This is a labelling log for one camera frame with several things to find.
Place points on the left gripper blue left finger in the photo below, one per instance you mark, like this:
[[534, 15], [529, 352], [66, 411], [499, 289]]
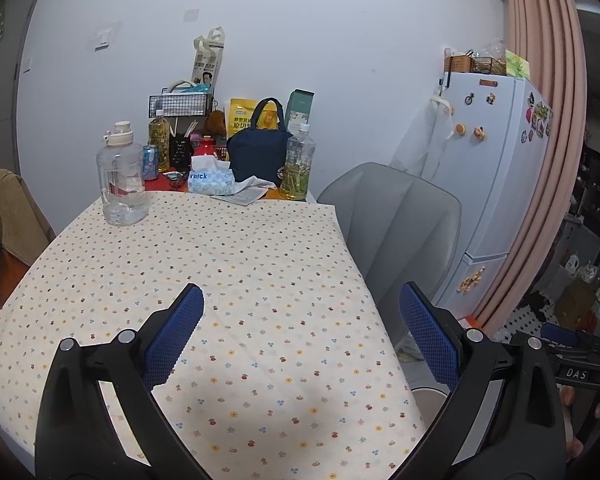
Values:
[[165, 333]]

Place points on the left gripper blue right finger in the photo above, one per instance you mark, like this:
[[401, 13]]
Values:
[[436, 334]]

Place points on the round white trash bin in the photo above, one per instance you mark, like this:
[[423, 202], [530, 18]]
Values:
[[429, 401]]

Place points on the person's right hand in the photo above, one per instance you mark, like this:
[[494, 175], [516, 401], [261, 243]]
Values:
[[580, 409]]

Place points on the floral patterned tablecloth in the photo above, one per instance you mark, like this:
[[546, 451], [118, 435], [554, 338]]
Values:
[[290, 373]]

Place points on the blue tissue pack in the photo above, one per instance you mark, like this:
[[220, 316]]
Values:
[[210, 176]]

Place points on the blue drink can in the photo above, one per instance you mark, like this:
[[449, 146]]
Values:
[[150, 162]]

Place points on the large clear water jug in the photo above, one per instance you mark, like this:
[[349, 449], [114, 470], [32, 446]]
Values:
[[120, 171]]

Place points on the brown jacket on chair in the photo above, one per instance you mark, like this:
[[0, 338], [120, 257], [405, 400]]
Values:
[[24, 231]]

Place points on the white plastic bag hanging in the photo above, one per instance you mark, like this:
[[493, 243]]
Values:
[[412, 152]]

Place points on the green tea bottle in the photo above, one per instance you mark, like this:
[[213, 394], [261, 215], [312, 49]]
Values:
[[298, 163]]

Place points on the yellow tea bottle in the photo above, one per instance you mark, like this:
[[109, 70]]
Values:
[[159, 132]]

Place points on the navy blue lunch bag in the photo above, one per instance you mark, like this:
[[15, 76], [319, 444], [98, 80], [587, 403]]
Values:
[[259, 152]]

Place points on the white refrigerator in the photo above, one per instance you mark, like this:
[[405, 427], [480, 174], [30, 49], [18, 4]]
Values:
[[491, 163]]

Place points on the yellow snack bag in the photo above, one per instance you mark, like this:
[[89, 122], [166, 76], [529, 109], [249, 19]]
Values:
[[238, 113]]

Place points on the green tall box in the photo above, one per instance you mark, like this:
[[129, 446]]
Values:
[[298, 109]]

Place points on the beige tote bag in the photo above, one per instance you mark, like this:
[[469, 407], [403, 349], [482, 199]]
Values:
[[208, 57]]

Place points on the black wire mesh basket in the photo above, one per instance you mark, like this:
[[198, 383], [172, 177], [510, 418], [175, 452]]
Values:
[[180, 104]]

